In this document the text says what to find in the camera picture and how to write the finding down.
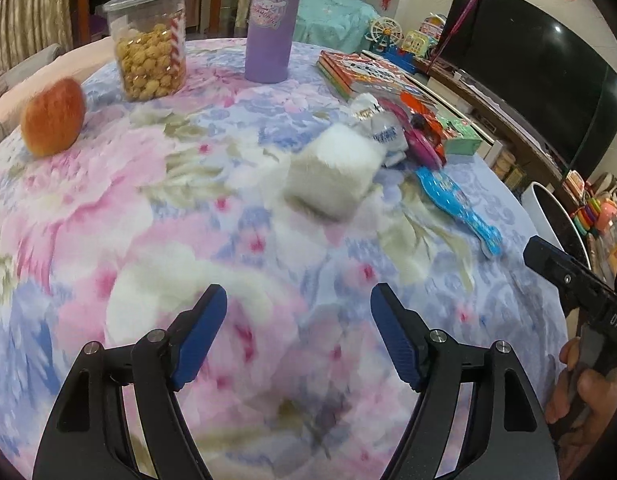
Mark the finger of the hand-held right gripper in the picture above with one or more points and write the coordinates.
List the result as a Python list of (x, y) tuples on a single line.
[(558, 270)]

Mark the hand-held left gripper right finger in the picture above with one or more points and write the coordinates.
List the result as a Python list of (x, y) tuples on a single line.
[(398, 340)]

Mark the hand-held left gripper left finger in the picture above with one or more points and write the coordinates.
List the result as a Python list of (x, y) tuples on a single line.
[(198, 340)]

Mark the white round trash bin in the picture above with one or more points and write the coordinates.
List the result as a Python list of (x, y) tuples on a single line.
[(535, 210)]

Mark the blue plastic toy package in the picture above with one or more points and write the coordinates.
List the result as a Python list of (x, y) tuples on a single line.
[(458, 205)]

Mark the green cardboard box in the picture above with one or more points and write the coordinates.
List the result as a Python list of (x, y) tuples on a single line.
[(458, 135)]

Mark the white tissue pack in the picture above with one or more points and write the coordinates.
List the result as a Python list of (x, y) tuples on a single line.
[(333, 175)]

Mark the pink and red plastic toy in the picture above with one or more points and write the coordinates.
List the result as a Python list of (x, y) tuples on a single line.
[(423, 142)]

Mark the white printed plastic bag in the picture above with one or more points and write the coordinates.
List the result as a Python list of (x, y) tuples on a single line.
[(383, 130)]

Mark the person's right hand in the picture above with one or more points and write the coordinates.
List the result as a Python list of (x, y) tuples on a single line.
[(593, 405)]

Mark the rainbow stacking rings toy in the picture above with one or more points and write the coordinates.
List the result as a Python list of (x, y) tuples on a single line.
[(586, 215)]

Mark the floral tablecloth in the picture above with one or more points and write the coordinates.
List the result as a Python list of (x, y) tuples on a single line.
[(188, 210)]

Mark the white television cabinet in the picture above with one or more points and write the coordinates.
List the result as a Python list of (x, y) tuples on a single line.
[(488, 110)]

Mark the black flat television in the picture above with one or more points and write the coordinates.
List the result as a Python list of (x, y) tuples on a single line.
[(538, 70)]

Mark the blue toy train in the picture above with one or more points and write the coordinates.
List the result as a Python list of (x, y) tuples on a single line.
[(399, 59)]

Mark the picture book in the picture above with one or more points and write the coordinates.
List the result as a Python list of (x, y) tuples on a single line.
[(336, 82)]

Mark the red apple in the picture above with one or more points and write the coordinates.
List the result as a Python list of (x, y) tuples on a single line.
[(53, 117)]

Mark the colourful toy house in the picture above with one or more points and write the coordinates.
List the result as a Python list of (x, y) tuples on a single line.
[(417, 44)]

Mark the stack of red books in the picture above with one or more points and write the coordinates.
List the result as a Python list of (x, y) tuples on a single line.
[(368, 72)]

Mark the pink wand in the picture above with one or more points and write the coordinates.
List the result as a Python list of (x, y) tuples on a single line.
[(463, 15)]

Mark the pink toy castle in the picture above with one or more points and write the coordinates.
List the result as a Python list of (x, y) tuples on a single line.
[(432, 24)]

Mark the clear jar of yellow snacks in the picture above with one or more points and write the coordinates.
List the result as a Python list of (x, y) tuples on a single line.
[(148, 55)]

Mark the ferris wheel toy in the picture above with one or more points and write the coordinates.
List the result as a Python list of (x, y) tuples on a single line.
[(383, 34)]

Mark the pink sofa blanket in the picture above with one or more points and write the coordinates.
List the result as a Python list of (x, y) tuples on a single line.
[(63, 62)]

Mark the purple insulated bottle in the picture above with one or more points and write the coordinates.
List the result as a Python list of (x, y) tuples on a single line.
[(273, 30)]

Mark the patterned sofa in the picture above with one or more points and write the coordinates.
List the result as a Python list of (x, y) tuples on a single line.
[(18, 75)]

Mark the armchair with teal cover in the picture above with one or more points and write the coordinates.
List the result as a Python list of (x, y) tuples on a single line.
[(333, 15)]

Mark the gold curtain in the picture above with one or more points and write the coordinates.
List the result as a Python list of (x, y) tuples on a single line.
[(28, 10)]

